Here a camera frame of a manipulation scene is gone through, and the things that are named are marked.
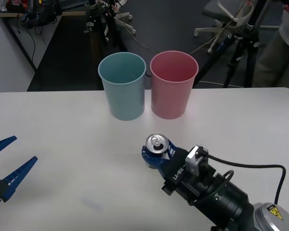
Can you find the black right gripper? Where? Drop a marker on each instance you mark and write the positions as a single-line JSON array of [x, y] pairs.
[[178, 170]]

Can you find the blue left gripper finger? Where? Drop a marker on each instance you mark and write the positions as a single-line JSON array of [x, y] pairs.
[[19, 172], [2, 144]]

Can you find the silver drink can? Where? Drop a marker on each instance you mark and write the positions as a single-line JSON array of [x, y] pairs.
[[157, 143]]

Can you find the pink plastic bin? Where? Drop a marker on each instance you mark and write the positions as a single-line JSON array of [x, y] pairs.
[[169, 101]]

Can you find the pale blue plastic bin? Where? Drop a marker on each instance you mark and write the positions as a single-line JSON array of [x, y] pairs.
[[124, 101]]

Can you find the white desk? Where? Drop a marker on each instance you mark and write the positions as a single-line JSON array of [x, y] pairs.
[[26, 31]]

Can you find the white chair base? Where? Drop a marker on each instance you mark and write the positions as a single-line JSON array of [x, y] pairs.
[[127, 24]]

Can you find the black tripod with blue parts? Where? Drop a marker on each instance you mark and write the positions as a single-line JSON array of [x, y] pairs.
[[245, 41]]

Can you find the person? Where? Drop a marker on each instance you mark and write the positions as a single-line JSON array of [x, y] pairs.
[[274, 60]]

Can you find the grey office chair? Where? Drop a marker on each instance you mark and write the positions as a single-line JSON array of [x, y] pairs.
[[219, 12]]

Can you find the black camera stand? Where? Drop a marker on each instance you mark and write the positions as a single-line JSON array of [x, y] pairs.
[[110, 29]]

